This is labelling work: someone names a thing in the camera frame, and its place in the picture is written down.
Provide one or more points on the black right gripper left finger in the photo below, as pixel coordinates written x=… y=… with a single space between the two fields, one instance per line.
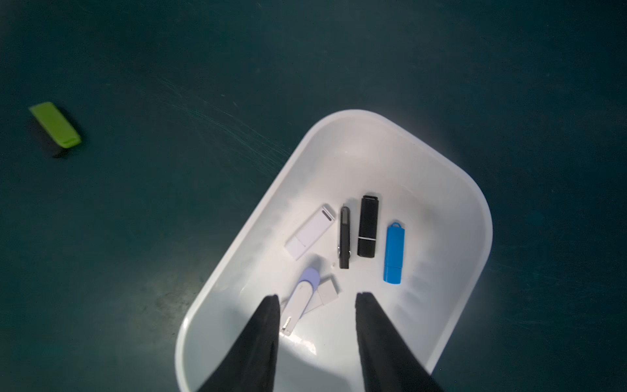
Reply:
x=250 y=365

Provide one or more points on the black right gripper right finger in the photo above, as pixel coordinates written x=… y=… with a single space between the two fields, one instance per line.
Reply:
x=387 y=362

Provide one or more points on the lilac white swivel usb drive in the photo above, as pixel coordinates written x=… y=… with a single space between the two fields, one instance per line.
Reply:
x=309 y=294

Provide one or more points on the blue usb flash drive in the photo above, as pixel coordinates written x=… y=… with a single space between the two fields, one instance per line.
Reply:
x=394 y=253

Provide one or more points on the black swivel usb drive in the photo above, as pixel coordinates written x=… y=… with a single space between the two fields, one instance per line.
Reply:
x=344 y=251

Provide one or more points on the black capped usb drive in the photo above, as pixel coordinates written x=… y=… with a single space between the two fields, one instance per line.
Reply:
x=368 y=222

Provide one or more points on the white usb flash drive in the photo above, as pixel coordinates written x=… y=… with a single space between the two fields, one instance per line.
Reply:
x=310 y=232

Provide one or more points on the white oval storage box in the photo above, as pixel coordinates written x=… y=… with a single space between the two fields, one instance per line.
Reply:
x=349 y=154

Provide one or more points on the green usb flash drive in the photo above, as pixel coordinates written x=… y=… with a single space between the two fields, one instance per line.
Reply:
x=56 y=126

